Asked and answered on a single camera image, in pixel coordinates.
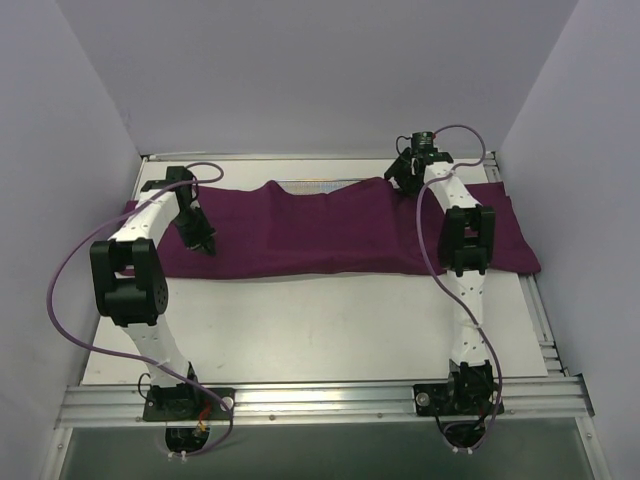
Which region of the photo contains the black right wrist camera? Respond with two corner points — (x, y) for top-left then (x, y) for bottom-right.
(395, 131), (438, 155)

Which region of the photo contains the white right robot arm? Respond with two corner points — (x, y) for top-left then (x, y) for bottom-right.
(384, 152), (496, 368)

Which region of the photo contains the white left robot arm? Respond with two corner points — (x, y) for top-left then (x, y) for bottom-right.
(89, 179), (216, 419)

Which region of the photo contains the aluminium right side rail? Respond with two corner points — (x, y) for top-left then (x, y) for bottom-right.
(482, 149), (569, 376)

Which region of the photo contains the aluminium front frame rail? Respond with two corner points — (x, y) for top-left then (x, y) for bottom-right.
(56, 376), (595, 428)

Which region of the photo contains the purple cloth wrap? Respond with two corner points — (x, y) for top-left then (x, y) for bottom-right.
(119, 179), (542, 281)

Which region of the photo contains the aluminium back rail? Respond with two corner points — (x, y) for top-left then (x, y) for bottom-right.
(140, 149), (496, 162)

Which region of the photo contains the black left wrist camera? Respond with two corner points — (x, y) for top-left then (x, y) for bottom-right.
(141, 166), (195, 192)

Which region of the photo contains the wire mesh instrument tray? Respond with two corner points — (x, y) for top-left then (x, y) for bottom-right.
(277, 179), (361, 196)

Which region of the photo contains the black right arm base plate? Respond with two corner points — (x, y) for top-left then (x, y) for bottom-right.
(413, 381), (499, 417)

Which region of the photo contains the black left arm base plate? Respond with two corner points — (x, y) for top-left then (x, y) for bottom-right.
(142, 385), (230, 422)

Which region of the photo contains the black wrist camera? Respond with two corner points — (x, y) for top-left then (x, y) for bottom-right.
(141, 166), (195, 192)
(395, 131), (438, 155)

